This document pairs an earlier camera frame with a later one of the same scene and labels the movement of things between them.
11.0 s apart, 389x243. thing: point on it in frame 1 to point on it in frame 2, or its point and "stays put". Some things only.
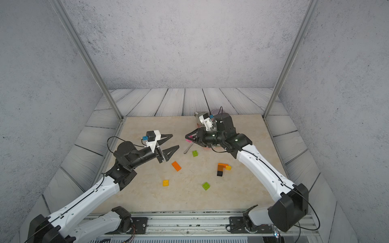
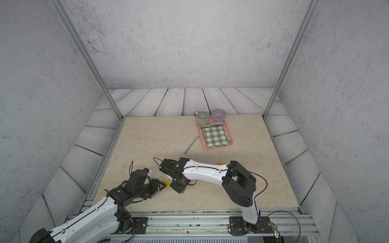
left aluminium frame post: x=85 y=57 stays put
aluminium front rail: x=201 y=226 stays put
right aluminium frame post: x=310 y=11 stays put
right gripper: x=201 y=136 to x=179 y=191
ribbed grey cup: x=197 y=115 stays put
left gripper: x=159 y=155 to x=156 y=187
